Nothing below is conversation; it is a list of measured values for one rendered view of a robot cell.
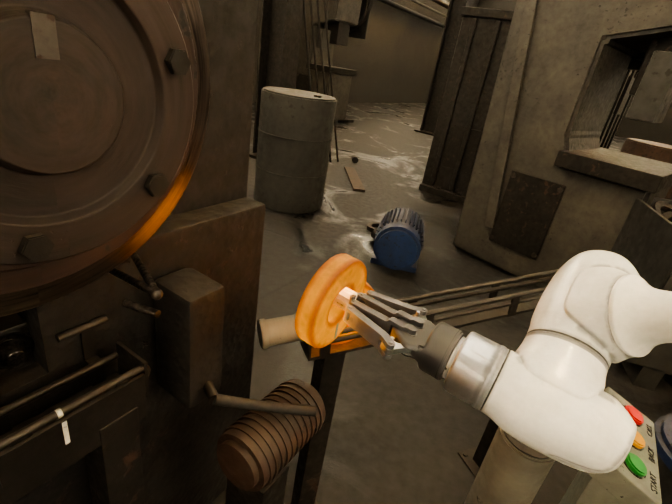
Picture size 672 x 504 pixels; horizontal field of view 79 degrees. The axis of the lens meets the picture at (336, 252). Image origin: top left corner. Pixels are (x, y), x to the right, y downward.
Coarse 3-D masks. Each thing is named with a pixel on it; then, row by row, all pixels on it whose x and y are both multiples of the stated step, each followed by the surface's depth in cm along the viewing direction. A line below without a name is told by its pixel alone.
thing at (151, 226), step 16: (192, 0) 48; (192, 16) 49; (192, 32) 49; (208, 64) 53; (208, 80) 54; (208, 96) 55; (208, 112) 55; (192, 144) 55; (192, 160) 56; (176, 192) 56; (160, 208) 55; (144, 224) 53; (160, 224) 55; (128, 240) 52; (144, 240) 54; (112, 256) 51; (128, 256) 53; (80, 272) 48; (96, 272) 50; (32, 288) 45; (48, 288) 46; (64, 288) 48; (80, 288) 49; (0, 304) 42; (16, 304) 44; (32, 304) 45
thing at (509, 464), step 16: (496, 432) 91; (496, 448) 89; (512, 448) 85; (528, 448) 84; (496, 464) 88; (512, 464) 85; (528, 464) 83; (544, 464) 83; (480, 480) 94; (496, 480) 89; (512, 480) 86; (528, 480) 85; (480, 496) 93; (496, 496) 90; (512, 496) 87; (528, 496) 87
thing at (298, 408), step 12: (204, 384) 75; (216, 396) 73; (228, 396) 74; (240, 408) 75; (252, 408) 76; (264, 408) 77; (276, 408) 78; (288, 408) 79; (300, 408) 79; (312, 408) 80
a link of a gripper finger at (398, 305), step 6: (372, 294) 65; (378, 294) 65; (378, 300) 66; (384, 300) 64; (390, 300) 64; (396, 300) 65; (390, 306) 64; (396, 306) 64; (402, 306) 64; (408, 306) 64; (414, 306) 64; (408, 312) 64; (414, 312) 64; (420, 312) 64; (426, 312) 64
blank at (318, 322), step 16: (336, 256) 63; (320, 272) 60; (336, 272) 60; (352, 272) 64; (320, 288) 59; (336, 288) 61; (352, 288) 67; (304, 304) 60; (320, 304) 59; (304, 320) 60; (320, 320) 61; (336, 320) 67; (304, 336) 62; (320, 336) 64; (336, 336) 70
